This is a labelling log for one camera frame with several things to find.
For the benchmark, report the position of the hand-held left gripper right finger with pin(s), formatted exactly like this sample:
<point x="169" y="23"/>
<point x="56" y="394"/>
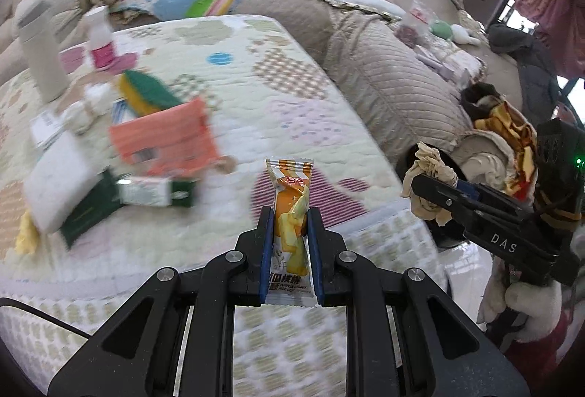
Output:
<point x="315" y="255"/>

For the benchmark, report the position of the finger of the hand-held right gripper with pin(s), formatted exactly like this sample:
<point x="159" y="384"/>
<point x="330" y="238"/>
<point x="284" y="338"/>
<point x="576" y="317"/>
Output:
<point x="493" y="196"/>
<point x="434" y="196"/>

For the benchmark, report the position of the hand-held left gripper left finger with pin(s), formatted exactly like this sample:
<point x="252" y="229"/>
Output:
<point x="267" y="250"/>

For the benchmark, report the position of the beige tissue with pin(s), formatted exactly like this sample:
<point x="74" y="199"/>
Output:
<point x="429" y="164"/>

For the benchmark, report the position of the black trash bin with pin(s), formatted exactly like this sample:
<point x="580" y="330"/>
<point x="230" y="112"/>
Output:
<point x="450" y="237"/>

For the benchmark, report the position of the orange white snack packet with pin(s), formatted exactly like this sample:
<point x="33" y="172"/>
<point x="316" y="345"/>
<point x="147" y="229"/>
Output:
<point x="290" y="196"/>

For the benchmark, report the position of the white box with blue stripes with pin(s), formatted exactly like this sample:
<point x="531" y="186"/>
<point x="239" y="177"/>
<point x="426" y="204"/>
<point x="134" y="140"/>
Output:
<point x="119" y="111"/>

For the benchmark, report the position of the person's right forearm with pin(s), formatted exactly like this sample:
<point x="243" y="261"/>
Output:
<point x="544" y="356"/>

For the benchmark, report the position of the person's right hand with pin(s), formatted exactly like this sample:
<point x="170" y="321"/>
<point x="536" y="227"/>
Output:
<point x="530" y="310"/>

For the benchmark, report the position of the cream plastic bag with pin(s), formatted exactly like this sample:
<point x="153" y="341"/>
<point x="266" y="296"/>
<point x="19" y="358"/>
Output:
<point x="482" y="159"/>

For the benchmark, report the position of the yellow red wrapper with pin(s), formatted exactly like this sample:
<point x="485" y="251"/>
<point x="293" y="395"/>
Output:
<point x="512" y="132"/>

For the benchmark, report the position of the dark grey jacket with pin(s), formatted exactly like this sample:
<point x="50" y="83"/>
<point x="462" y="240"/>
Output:
<point x="525" y="68"/>

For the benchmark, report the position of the white green box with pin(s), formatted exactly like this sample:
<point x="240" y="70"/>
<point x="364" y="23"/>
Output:
<point x="146" y="191"/>

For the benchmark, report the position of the orange box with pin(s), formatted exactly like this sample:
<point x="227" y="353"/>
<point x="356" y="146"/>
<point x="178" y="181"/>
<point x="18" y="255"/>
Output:
<point x="169" y="136"/>

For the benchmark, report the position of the green white plush toy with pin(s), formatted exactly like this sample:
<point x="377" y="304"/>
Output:
<point x="445" y="31"/>

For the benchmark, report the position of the patchwork quilted table cover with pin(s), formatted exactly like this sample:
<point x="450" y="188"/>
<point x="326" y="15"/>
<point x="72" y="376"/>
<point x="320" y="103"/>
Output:
<point x="274" y="81"/>

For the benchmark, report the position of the clear plastic bag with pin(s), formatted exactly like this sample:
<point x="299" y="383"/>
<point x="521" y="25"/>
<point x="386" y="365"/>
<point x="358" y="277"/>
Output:
<point x="413" y="24"/>

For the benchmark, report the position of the dark green box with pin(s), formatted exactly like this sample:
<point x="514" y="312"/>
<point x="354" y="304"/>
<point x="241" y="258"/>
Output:
<point x="89" y="209"/>

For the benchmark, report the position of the green yellow sponge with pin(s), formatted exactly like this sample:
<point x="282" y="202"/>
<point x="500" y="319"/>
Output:
<point x="146" y="91"/>

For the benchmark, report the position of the pink hanging garment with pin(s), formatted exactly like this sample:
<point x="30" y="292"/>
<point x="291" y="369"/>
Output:
<point x="553" y="4"/>

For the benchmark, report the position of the crumpled white tissue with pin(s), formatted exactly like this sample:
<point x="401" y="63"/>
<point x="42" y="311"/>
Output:
<point x="87" y="109"/>

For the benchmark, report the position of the yellow packet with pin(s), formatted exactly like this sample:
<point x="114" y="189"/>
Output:
<point x="26" y="237"/>

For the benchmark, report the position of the white bottle with pink label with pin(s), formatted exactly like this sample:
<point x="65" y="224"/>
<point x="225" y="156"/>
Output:
<point x="101" y="52"/>

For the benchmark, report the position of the white thermos bottle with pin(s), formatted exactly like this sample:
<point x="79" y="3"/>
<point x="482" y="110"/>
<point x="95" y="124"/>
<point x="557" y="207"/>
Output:
<point x="41" y="54"/>

